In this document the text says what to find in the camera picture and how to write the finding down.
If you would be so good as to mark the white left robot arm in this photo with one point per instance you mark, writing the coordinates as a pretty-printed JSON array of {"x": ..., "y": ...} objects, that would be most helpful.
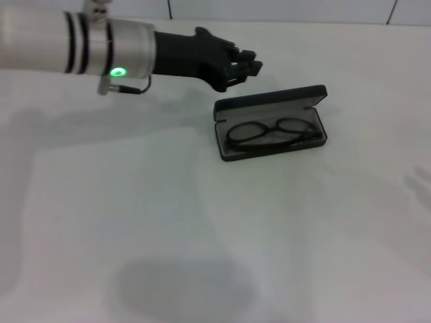
[{"x": 40, "y": 40}]

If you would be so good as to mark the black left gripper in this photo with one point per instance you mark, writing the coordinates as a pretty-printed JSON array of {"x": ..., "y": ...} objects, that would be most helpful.
[{"x": 182, "y": 54}]

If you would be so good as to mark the black glasses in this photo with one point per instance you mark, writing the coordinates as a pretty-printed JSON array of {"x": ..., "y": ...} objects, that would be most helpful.
[{"x": 247, "y": 134}]

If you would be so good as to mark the black glasses case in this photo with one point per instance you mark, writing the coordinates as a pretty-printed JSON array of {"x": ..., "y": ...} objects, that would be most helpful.
[{"x": 269, "y": 101}]

